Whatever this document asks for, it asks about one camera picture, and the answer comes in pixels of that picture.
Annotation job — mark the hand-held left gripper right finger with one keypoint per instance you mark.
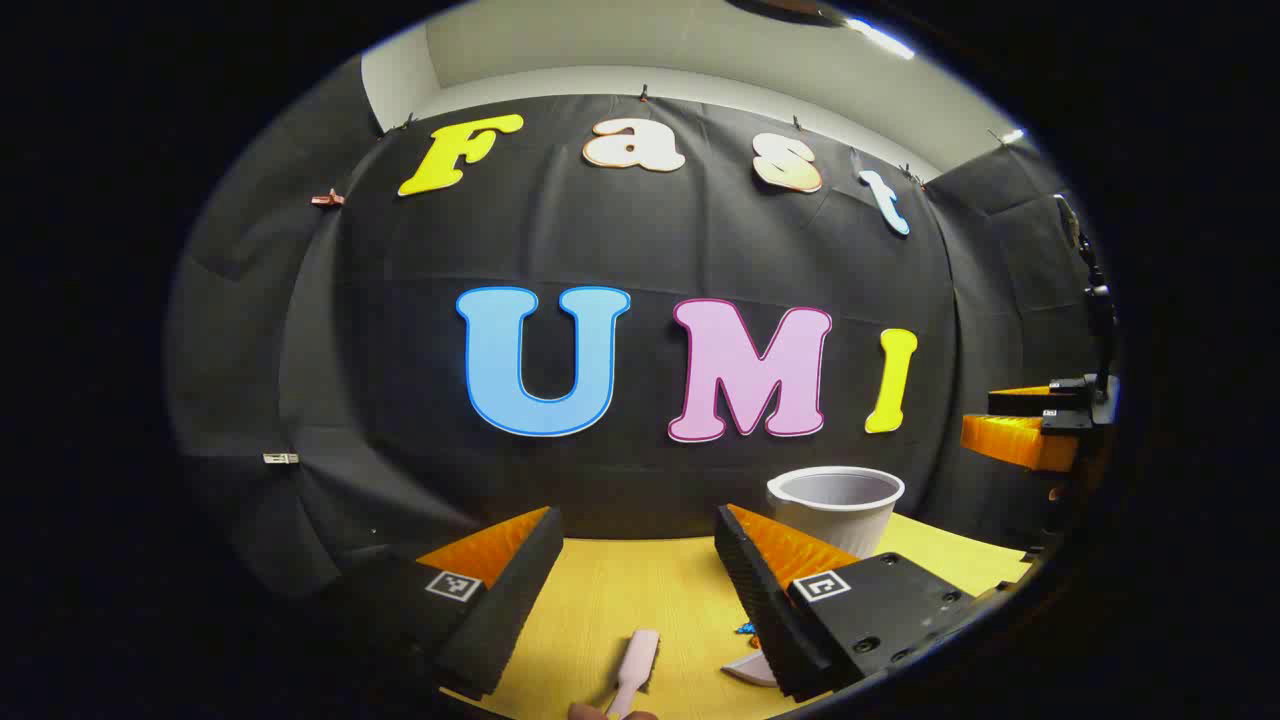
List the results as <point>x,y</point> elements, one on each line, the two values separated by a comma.
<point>765,610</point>

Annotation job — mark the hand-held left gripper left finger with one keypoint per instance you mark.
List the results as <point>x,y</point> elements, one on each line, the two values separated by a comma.
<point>505,615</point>

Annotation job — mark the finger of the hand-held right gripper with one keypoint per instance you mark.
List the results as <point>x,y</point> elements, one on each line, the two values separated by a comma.
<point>1030,400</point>
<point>1015,440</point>

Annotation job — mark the small white dustpan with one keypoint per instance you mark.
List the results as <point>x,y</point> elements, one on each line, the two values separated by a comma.
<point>752,670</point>

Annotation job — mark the white ribbed garbage bin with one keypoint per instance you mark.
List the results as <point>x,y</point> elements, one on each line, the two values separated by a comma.
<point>835,510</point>

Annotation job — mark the small pink broom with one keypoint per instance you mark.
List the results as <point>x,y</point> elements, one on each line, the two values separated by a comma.
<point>635,665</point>

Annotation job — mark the wooden desktop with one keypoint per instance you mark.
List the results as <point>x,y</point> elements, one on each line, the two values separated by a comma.
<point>620,590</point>

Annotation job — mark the white cloth clip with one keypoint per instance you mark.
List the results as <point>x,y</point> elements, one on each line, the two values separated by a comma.
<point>280,458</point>

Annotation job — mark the black backdrop cloth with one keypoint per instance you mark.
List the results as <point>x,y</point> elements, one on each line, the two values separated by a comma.
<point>600,240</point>

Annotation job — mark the copper cloth clip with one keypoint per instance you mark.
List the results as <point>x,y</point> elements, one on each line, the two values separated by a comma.
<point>327,199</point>

